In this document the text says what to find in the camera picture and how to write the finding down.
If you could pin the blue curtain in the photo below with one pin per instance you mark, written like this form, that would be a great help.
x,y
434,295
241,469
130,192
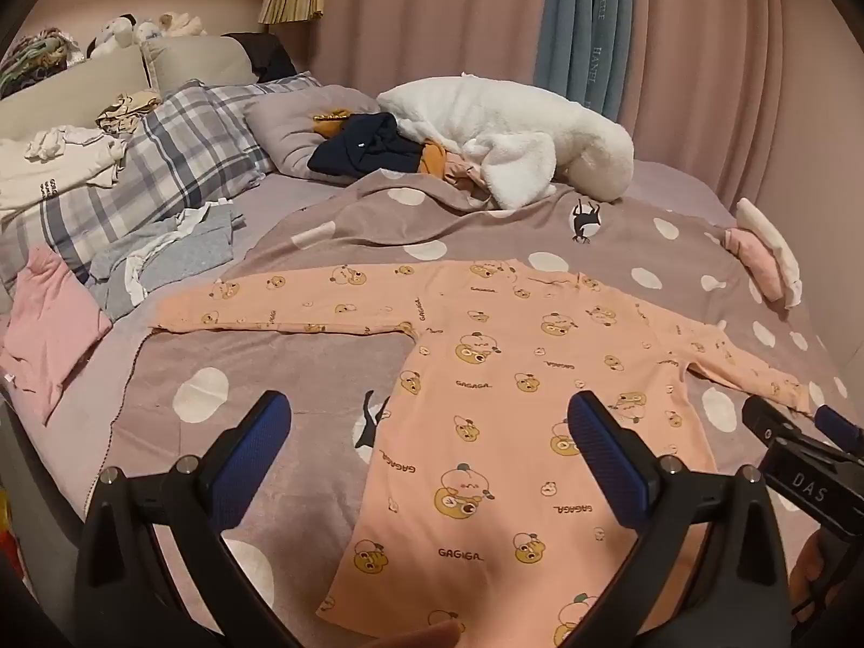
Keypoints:
x,y
580,34

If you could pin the grey and white plush toy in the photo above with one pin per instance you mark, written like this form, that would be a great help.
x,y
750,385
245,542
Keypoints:
x,y
111,34

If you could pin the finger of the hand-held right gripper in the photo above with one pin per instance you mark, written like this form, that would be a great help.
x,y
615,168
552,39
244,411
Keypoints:
x,y
837,426
766,418

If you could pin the plaid pillow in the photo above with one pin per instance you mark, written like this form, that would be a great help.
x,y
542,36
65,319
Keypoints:
x,y
162,155

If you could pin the beige clothes pile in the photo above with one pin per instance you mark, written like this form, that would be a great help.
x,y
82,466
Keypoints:
x,y
128,113

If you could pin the navy garment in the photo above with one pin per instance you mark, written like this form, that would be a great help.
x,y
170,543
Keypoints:
x,y
368,148

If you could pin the beige padded headboard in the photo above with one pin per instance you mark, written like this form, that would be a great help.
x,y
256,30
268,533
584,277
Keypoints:
x,y
196,61

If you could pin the colourful knitted cloth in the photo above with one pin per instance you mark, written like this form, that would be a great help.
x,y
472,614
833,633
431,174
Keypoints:
x,y
34,54

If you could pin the pink curtain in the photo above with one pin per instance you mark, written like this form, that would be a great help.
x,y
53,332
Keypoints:
x,y
432,20

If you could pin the cream plush toy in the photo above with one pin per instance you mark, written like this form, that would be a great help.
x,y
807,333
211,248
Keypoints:
x,y
181,23

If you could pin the white printed garment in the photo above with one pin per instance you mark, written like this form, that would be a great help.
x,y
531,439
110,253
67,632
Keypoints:
x,y
54,179

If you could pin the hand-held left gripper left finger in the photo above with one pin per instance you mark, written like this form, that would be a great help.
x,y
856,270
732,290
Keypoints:
x,y
255,455

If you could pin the peach bear-print shirt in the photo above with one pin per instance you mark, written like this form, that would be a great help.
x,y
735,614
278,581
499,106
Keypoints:
x,y
486,378

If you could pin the black garment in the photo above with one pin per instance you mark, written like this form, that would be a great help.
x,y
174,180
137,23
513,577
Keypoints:
x,y
270,54

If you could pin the mauve polka-dot blanket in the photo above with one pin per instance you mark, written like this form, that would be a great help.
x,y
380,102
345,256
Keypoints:
x,y
304,358

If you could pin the grey garment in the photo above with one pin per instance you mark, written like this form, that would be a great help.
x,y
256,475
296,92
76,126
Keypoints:
x,y
179,256

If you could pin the white fluffy fleece blanket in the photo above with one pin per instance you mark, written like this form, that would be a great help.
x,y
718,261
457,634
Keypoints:
x,y
526,128

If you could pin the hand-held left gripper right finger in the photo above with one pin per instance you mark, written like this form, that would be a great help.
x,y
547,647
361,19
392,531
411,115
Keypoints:
x,y
607,462

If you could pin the grey pillow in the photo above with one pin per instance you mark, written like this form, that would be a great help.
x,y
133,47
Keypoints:
x,y
290,125

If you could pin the small pink garment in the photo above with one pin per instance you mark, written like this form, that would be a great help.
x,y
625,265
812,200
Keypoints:
x,y
466,170

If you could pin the white socks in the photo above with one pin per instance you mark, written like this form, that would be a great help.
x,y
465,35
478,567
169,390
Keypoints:
x,y
57,142

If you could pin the mustard yellow cloth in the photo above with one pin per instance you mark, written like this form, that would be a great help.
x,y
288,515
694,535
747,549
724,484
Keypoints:
x,y
331,120
433,158

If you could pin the pink cloth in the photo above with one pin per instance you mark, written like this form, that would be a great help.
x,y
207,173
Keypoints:
x,y
50,331

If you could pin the person's right hand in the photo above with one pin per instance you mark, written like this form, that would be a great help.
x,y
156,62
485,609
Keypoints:
x,y
806,567

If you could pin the folded pink and white towel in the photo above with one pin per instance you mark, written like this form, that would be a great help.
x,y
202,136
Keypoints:
x,y
766,260

